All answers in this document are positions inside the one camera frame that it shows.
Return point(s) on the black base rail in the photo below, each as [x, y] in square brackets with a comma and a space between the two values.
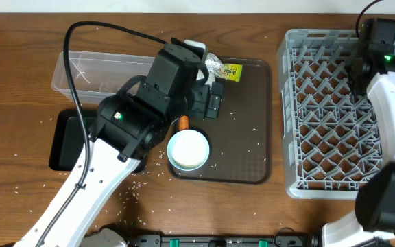
[110, 236]

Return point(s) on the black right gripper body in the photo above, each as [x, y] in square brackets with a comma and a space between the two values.
[357, 76]

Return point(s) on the orange carrot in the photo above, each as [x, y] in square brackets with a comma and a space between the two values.
[183, 123]

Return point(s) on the light blue rice bowl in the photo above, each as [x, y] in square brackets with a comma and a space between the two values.
[188, 150]

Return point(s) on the grey dishwasher rack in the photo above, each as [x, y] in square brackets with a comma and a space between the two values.
[331, 141]

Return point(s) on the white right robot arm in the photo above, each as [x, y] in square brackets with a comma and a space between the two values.
[372, 222]

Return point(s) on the clear plastic bin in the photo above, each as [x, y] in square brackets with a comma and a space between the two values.
[99, 75]

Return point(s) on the brown serving tray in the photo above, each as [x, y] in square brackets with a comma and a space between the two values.
[240, 138]

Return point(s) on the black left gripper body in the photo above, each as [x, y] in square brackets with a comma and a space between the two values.
[206, 101]

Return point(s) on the foil snack wrapper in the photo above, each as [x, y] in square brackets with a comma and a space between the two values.
[224, 71]

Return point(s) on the black plastic bin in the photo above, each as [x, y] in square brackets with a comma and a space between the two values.
[68, 140]

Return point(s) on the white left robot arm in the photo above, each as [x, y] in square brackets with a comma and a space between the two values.
[128, 125]

